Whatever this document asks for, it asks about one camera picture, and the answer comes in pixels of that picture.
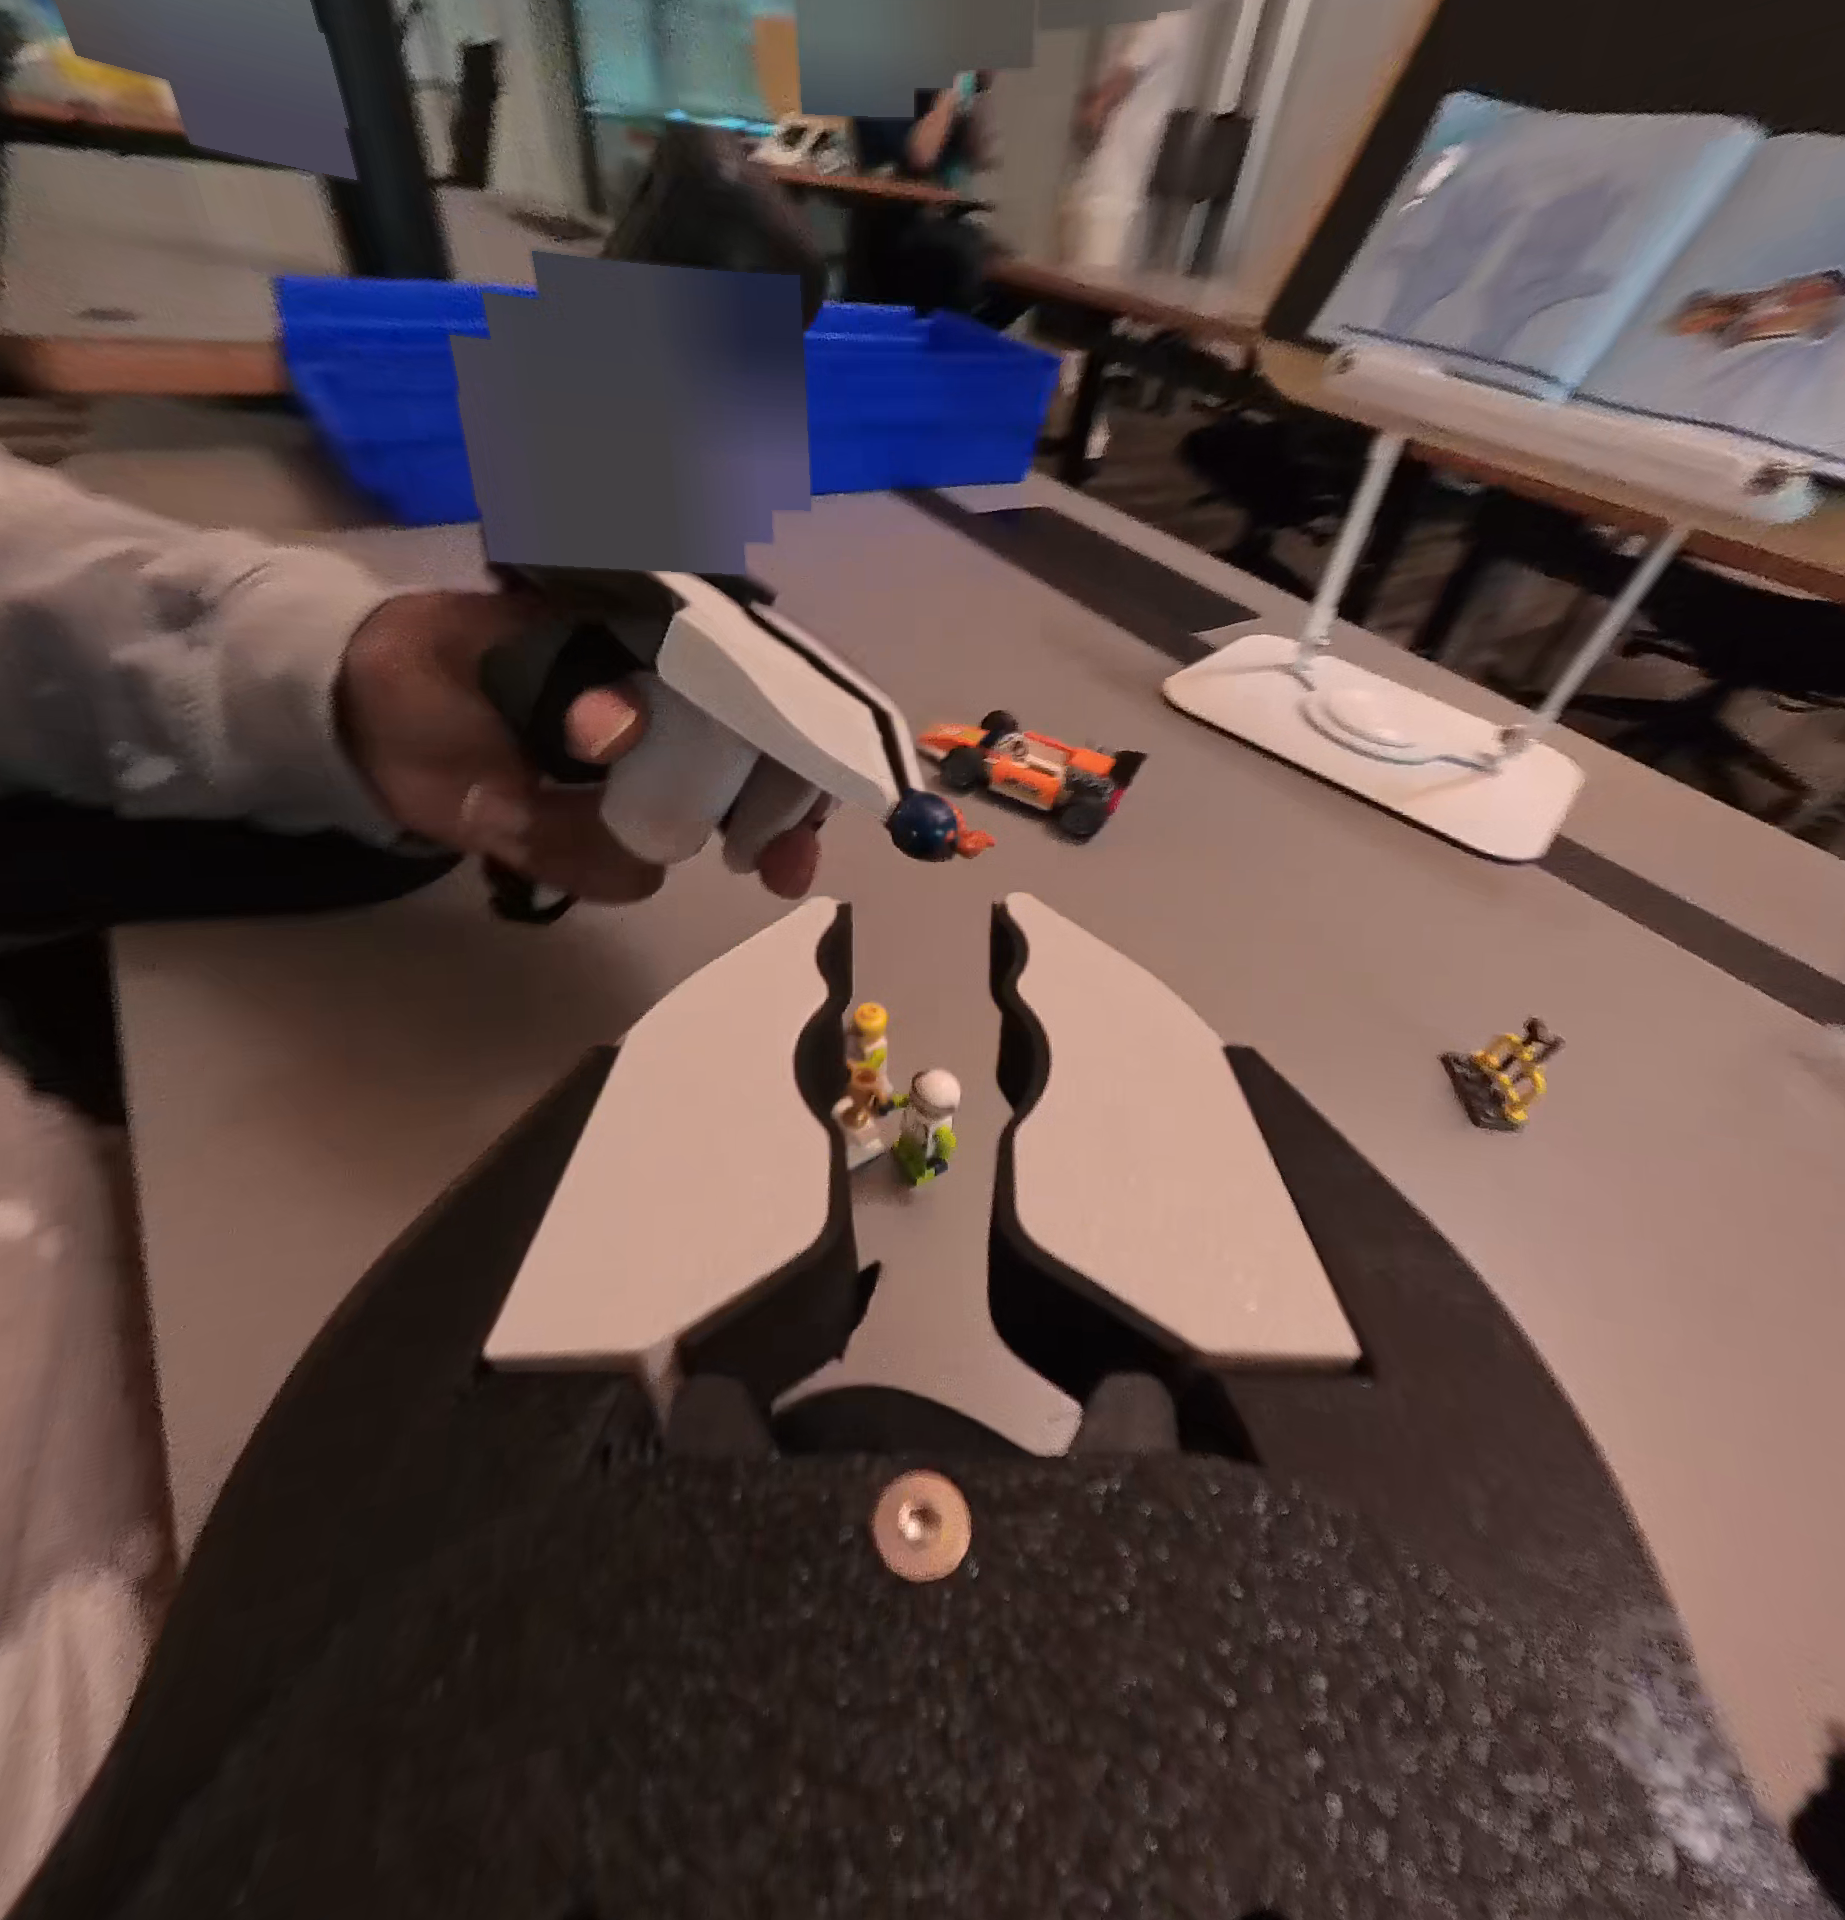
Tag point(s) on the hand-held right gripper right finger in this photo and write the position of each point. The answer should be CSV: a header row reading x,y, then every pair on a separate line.
x,y
1178,1201

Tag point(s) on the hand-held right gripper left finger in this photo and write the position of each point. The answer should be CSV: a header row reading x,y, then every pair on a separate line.
x,y
668,1201

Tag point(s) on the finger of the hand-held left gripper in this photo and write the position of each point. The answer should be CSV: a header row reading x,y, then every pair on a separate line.
x,y
772,721
817,675

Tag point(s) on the blue cap with orange hair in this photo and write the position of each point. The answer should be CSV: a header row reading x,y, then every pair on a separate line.
x,y
928,826

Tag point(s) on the orange lego race car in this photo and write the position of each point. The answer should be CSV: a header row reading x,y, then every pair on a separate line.
x,y
1033,765

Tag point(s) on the yellow round lego piece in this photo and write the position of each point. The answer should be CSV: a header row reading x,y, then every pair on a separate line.
x,y
868,1036

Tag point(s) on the green lego minifigure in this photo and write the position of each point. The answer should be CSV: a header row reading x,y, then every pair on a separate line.
x,y
928,1126

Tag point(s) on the grey lego plate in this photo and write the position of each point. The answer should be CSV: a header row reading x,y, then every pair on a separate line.
x,y
1484,1095

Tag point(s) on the small yellow lego piece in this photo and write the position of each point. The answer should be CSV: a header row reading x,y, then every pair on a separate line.
x,y
1518,1066

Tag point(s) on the white booklet stand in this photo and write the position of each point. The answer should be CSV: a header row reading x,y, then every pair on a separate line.
x,y
1373,721

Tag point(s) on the lego instruction booklet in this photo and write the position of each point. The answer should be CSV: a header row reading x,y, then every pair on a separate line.
x,y
1642,255

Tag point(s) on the person's left forearm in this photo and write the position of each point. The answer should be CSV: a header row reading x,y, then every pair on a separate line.
x,y
142,661

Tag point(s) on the person's left hand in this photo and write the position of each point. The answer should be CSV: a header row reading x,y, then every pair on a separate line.
x,y
443,736

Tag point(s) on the wooden desk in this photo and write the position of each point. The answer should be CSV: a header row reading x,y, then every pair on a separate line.
x,y
863,174

